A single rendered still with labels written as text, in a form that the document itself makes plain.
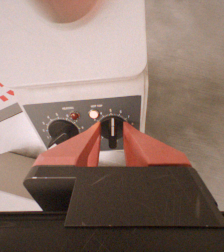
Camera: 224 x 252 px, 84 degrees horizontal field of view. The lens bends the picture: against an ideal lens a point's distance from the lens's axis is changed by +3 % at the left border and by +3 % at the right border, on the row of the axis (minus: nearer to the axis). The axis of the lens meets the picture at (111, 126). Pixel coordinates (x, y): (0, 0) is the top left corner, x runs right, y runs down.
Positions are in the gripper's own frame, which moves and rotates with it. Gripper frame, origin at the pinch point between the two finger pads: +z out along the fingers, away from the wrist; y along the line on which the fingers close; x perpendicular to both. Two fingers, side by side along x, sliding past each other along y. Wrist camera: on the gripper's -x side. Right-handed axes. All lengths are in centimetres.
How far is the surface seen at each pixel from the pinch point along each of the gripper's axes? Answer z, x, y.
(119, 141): 1.4, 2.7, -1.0
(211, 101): 6.6, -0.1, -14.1
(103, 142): 1.4, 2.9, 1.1
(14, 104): 7.3, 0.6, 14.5
